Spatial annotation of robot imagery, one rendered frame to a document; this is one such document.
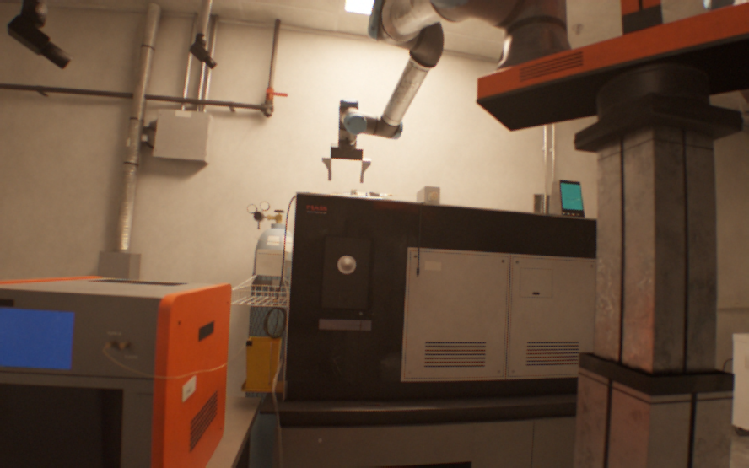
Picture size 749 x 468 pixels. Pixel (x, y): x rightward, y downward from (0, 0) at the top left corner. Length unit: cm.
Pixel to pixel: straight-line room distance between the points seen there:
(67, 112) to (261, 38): 132
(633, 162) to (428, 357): 96
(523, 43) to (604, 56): 15
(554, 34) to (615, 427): 63
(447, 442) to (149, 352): 99
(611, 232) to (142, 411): 81
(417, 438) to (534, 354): 54
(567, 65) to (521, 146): 228
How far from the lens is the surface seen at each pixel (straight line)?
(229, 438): 117
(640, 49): 65
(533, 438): 153
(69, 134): 298
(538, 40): 73
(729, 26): 65
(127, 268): 252
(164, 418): 74
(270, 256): 156
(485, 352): 142
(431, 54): 117
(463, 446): 142
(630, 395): 59
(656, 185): 58
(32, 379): 84
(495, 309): 141
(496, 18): 77
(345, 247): 126
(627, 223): 60
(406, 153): 257
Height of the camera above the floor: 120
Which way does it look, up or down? 4 degrees up
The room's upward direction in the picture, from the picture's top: 3 degrees clockwise
